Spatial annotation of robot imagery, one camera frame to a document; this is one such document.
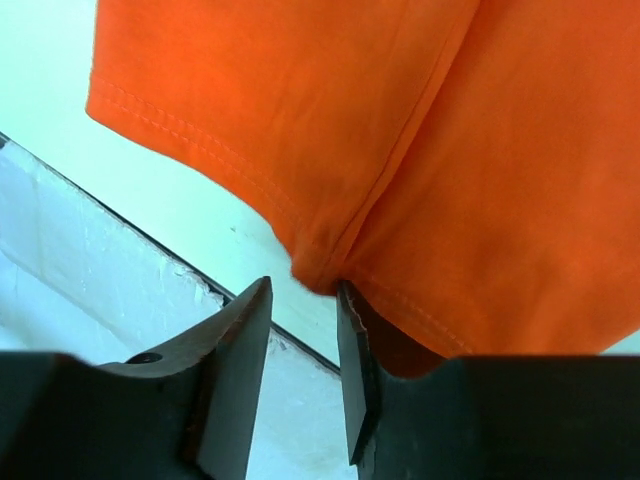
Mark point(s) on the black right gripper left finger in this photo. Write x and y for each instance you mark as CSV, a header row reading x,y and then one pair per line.
x,y
184,409

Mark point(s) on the orange t shirt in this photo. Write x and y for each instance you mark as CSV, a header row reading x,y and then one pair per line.
x,y
472,167

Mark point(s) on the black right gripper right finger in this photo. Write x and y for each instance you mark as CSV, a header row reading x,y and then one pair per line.
x,y
486,417

